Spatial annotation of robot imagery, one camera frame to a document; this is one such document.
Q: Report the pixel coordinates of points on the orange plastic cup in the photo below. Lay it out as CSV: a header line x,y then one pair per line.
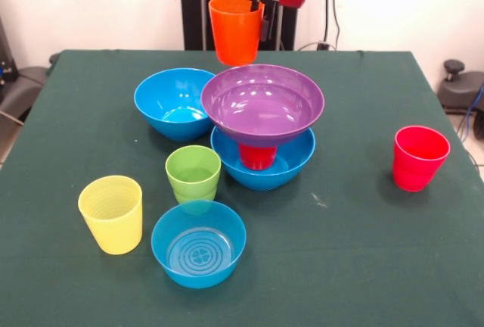
x,y
234,35

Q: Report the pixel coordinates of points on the purple plastic bowl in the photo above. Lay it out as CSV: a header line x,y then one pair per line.
x,y
264,107

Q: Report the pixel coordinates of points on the red plastic cup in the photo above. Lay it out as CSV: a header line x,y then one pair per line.
x,y
257,156

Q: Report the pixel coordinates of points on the large blue plastic bowl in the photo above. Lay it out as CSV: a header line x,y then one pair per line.
x,y
170,100
298,156

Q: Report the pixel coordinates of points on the pink plastic cup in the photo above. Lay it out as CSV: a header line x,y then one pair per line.
x,y
417,160

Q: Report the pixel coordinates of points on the small patterned blue bowl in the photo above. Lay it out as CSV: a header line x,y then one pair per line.
x,y
198,278

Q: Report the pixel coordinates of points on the green plastic cup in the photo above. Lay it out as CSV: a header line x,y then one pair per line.
x,y
189,200
193,172

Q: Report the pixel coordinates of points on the dark grey machine foot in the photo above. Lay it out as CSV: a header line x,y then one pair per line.
x,y
22,88
461,88

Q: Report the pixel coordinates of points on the yellow plastic cup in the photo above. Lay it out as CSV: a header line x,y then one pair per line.
x,y
113,225

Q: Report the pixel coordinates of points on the dark green tablecloth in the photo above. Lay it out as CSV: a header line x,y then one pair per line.
x,y
340,285

